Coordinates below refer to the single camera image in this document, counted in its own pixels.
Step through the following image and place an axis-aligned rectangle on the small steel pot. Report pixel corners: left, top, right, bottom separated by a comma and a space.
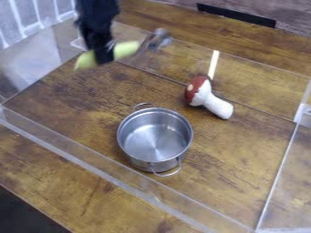
116, 102, 194, 177

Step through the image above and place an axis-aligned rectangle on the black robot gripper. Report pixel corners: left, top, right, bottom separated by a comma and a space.
75, 0, 119, 65

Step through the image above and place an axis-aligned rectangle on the black strip on wall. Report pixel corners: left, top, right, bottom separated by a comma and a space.
196, 3, 278, 28

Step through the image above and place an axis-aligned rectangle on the clear acrylic triangular bracket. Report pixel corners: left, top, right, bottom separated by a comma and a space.
71, 19, 88, 51

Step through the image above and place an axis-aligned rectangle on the red and white toy mushroom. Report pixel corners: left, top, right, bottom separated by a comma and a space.
184, 76, 234, 119

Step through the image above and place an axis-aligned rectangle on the clear acrylic enclosure wall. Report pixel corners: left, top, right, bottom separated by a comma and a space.
0, 0, 311, 233

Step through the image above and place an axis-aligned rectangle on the green handled metal spoon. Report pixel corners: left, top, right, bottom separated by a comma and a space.
75, 28, 172, 71

